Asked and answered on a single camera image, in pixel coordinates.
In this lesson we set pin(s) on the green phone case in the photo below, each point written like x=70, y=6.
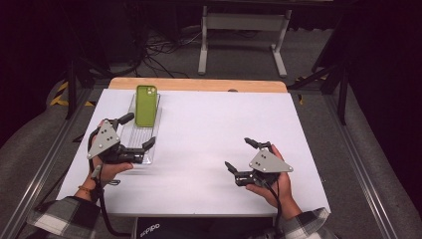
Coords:
x=146, y=106

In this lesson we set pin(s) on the aluminium rail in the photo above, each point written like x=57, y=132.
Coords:
x=46, y=166
x=361, y=166

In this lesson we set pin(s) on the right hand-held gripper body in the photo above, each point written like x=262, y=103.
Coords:
x=268, y=162

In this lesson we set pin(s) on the person's right hand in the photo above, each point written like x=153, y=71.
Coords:
x=282, y=191

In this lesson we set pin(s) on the person's left hand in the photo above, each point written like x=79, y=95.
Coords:
x=106, y=172

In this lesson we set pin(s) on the wooden table board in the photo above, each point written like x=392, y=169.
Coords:
x=199, y=84

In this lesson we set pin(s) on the black tripod stand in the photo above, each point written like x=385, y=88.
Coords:
x=342, y=96
x=71, y=89

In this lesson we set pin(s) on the white table cover sheet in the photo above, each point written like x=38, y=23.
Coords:
x=199, y=132

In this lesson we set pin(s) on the white metal table frame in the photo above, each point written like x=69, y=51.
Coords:
x=245, y=21

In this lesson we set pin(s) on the yellow black floor tape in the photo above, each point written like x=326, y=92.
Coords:
x=59, y=99

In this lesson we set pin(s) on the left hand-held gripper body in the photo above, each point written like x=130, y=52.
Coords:
x=103, y=141

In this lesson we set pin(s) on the person's black clothing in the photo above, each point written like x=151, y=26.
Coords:
x=199, y=229

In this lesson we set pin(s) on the clear plastic tray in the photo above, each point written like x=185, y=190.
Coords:
x=141, y=136

